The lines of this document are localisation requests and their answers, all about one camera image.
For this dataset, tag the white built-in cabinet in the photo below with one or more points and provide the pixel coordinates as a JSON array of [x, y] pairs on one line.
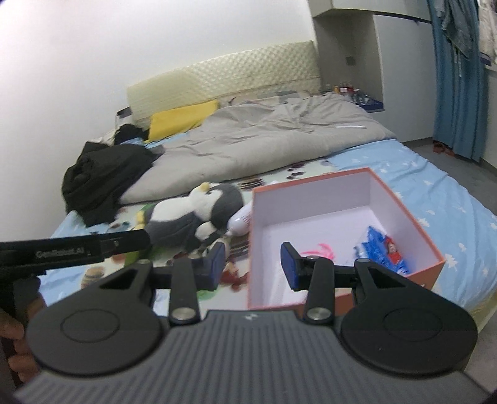
[[403, 70]]

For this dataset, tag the white hanging garment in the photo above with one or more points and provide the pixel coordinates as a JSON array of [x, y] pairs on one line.
[[488, 31]]

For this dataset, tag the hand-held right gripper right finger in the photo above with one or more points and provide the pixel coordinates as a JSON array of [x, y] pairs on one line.
[[289, 266]]

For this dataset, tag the white spray bottle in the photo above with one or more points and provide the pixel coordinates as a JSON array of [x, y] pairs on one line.
[[238, 223]]

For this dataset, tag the grey wall switch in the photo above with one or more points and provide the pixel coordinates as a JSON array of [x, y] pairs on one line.
[[350, 61]]

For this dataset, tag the row of small bottles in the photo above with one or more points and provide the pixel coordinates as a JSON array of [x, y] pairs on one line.
[[345, 90]]

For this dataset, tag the cream quilted headboard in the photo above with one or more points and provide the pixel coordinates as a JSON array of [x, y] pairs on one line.
[[217, 73]]

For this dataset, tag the blue tray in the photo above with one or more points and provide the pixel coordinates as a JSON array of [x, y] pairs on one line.
[[372, 105]]

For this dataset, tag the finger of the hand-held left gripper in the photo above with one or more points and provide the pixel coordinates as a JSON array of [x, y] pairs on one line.
[[124, 241]]

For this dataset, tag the black jacket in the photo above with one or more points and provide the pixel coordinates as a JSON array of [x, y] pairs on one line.
[[105, 174]]

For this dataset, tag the light blue bed sheet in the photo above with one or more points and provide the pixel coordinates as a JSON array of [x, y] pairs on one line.
[[435, 182]]

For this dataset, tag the thin white stick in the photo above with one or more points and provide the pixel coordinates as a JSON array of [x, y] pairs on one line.
[[349, 126]]

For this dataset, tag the person's left hand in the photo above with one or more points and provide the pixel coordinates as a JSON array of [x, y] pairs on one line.
[[19, 361]]

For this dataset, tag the small black cloth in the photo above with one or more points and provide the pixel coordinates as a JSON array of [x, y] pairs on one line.
[[130, 133]]

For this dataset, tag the grey white penguin plush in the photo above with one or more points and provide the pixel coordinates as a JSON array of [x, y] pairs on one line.
[[217, 202]]

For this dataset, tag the pink cardboard box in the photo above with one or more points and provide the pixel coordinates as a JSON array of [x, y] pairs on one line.
[[310, 202]]

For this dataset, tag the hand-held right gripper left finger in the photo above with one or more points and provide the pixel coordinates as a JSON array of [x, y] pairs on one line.
[[213, 268]]

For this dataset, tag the red slippers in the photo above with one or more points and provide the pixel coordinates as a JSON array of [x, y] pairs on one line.
[[444, 149]]

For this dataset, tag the grey duvet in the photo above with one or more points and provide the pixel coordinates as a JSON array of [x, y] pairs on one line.
[[264, 140]]

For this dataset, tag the fruit print mat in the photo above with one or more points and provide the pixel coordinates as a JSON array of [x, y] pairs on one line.
[[240, 182]]

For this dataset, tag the blue plastic packet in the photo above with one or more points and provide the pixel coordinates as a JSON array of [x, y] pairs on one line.
[[372, 248]]

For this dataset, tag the blue curtain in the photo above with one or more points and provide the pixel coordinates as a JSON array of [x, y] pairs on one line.
[[454, 97]]

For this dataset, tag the yellow pillow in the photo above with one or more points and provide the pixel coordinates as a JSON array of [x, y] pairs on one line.
[[178, 118]]

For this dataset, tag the hanging denim clothes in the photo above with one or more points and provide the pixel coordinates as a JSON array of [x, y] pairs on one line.
[[460, 27]]

